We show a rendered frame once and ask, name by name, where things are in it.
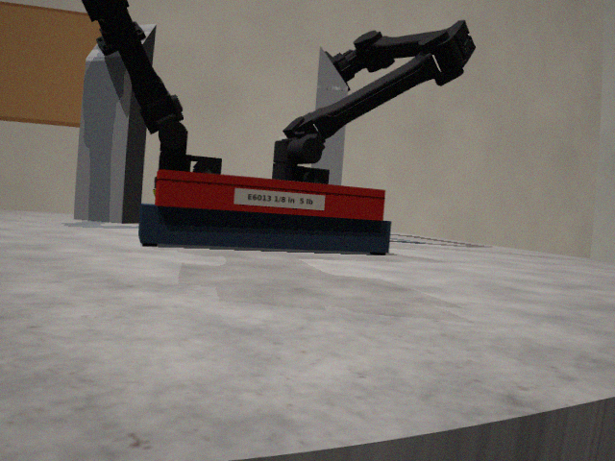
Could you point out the red box with white label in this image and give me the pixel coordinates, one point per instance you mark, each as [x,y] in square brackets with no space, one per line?
[226,192]

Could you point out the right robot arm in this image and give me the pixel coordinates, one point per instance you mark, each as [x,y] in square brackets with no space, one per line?
[156,103]

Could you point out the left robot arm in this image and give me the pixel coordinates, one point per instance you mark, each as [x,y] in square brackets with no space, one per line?
[451,49]

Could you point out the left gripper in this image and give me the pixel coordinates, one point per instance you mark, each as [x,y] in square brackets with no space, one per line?
[281,171]

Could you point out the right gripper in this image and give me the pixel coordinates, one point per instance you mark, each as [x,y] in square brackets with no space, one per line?
[166,161]

